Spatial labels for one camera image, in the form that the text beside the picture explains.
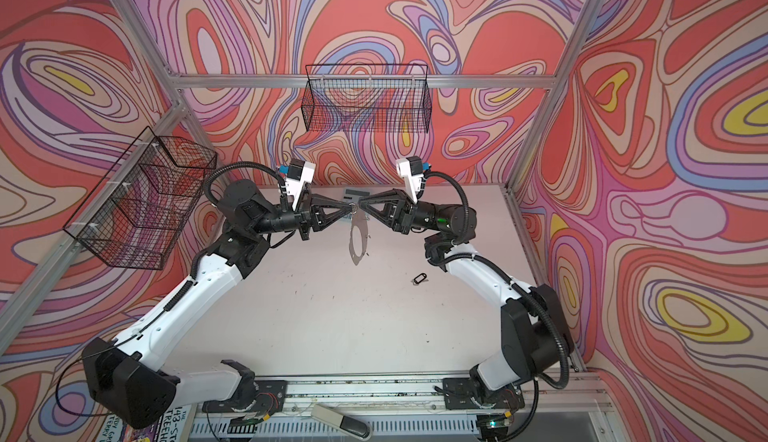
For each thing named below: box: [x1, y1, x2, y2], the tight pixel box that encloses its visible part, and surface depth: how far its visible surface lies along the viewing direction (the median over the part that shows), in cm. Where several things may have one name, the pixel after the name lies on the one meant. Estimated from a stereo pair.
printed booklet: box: [96, 404, 195, 442], surface depth 68 cm
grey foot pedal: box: [311, 404, 373, 441], surface depth 68 cm
